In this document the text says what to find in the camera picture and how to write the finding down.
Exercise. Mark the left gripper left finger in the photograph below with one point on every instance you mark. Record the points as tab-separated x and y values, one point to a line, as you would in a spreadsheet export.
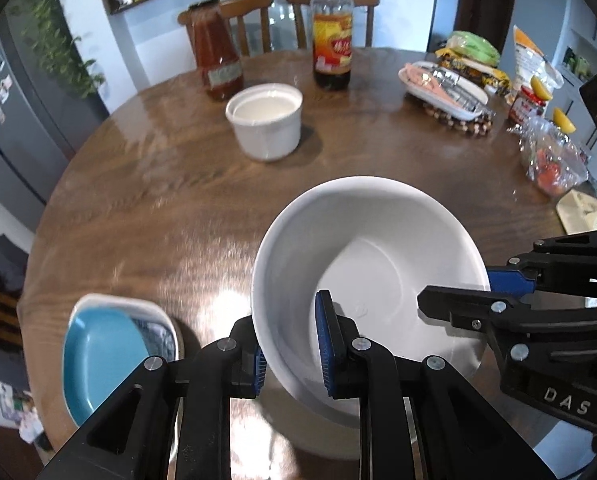
168	416

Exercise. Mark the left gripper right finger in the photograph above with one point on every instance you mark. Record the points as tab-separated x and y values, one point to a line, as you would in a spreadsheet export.
418	419

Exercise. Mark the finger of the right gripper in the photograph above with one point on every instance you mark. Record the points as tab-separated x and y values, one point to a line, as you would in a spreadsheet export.
565	265
499	316

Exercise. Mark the blue plate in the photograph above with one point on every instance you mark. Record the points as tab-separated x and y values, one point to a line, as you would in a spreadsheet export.
101	348

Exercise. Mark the large white bowl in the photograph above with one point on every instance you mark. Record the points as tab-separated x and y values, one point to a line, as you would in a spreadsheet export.
375	244

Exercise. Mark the white ramekin cup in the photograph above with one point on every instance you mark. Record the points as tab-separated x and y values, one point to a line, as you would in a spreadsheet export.
267	120

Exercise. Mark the beige paper packet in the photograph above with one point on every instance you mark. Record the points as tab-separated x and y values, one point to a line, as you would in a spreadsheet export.
577	212

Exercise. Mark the clear plastic bag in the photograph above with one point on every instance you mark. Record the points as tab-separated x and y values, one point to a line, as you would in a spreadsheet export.
551	160

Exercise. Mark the red chili sauce jar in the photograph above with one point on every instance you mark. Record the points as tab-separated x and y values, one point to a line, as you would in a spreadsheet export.
526	106

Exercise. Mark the wooden bead trivet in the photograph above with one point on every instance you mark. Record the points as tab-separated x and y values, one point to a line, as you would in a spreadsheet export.
479	126

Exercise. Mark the yellow black snack bag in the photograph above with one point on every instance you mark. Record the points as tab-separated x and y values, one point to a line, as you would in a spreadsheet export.
479	73

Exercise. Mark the white orange paper bag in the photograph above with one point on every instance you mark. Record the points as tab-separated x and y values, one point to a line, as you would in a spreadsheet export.
531	61

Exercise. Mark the white oval dish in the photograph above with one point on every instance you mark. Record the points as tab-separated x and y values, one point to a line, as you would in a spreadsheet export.
452	109

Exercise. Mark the grey jacket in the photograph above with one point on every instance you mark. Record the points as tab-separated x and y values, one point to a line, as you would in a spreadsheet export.
13	266

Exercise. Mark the green snack bag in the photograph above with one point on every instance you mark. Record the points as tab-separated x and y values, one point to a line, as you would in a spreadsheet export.
469	45

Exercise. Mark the pink silicone utensil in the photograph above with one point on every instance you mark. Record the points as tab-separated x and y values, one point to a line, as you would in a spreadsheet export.
426	82

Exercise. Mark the grey refrigerator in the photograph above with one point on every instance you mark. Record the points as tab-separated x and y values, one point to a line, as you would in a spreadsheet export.
43	124

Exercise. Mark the dark vinegar bottle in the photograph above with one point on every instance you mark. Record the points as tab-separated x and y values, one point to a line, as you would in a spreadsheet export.
332	28

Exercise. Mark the red sauce glass bottle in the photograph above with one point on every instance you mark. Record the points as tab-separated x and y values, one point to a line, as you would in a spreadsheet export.
214	52

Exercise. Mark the hanging green vine plant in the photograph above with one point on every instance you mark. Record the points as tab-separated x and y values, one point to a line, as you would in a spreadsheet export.
45	31

